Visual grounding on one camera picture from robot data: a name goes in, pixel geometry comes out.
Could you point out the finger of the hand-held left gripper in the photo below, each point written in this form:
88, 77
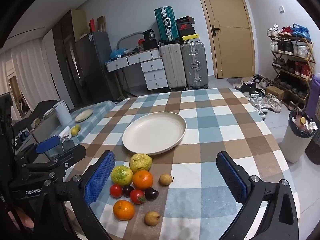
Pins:
72, 152
47, 143

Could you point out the teal suitcase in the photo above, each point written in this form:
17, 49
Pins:
166, 23

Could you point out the white charger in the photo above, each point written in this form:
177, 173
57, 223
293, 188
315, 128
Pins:
65, 134

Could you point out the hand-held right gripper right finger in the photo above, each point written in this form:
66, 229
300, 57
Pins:
232, 177

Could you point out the black printed box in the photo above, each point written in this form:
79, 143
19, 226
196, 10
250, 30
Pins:
149, 35

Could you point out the white curtain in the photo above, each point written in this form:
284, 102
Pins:
30, 75

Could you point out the white kettle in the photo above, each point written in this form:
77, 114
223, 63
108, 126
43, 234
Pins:
62, 112

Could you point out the grey metal tube frame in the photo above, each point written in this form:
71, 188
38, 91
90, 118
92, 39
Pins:
127, 35

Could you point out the black red shoe box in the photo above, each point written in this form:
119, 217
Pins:
185, 20

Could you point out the teal checked tablecloth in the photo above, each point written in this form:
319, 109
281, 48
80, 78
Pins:
100, 107

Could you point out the brown cardboard sheet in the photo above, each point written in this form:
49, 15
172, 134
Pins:
101, 23

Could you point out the person's left hand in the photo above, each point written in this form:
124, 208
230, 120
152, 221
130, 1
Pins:
23, 220

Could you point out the yellow shoe box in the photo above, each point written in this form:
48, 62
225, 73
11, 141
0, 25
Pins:
190, 39

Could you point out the large cream plate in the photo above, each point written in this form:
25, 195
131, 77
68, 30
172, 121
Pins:
153, 132

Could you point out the bamboo shoe rack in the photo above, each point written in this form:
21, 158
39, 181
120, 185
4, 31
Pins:
308, 60

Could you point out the beige suitcase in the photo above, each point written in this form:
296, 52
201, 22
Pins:
173, 66

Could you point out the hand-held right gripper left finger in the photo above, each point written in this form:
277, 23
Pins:
100, 177

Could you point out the yellow-green apple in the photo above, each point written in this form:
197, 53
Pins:
140, 162
121, 175

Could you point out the shoe rack with shoes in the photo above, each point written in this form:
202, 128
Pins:
287, 47

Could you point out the small brown longan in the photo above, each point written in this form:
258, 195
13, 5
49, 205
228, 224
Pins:
151, 218

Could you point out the red tomato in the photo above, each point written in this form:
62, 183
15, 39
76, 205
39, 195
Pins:
137, 196
115, 190

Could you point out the white trash bin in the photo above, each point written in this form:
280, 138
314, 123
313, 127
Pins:
293, 145

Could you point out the grey refrigerator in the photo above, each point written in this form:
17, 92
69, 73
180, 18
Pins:
96, 62

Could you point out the silver suitcase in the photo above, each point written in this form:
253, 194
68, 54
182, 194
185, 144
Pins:
194, 65

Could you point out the orange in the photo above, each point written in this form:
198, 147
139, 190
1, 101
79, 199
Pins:
142, 179
123, 210

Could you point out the white desk with drawers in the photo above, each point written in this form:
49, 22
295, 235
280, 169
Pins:
150, 67

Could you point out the small wooden plate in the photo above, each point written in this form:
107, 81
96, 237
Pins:
84, 115

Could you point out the brown kiwi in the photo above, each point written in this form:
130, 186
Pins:
165, 179

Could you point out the blue plastic bag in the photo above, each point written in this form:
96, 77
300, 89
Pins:
117, 53

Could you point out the dark purple plum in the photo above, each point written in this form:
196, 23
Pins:
151, 194
128, 191

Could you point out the dark wardrobe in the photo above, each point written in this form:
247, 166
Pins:
67, 55

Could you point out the pile of sneakers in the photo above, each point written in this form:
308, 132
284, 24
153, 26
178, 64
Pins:
262, 100

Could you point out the red paper bag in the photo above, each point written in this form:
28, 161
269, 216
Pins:
92, 25

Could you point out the cardboard box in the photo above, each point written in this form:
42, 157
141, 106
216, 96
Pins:
275, 93

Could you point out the red cap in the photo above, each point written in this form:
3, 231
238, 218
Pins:
141, 41

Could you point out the white light switch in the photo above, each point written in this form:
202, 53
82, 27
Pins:
282, 8

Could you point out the blue fabric bag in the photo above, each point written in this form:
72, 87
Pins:
301, 32

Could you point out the wooden door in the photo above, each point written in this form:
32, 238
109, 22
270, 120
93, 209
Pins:
230, 30

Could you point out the grey doormat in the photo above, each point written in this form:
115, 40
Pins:
233, 80

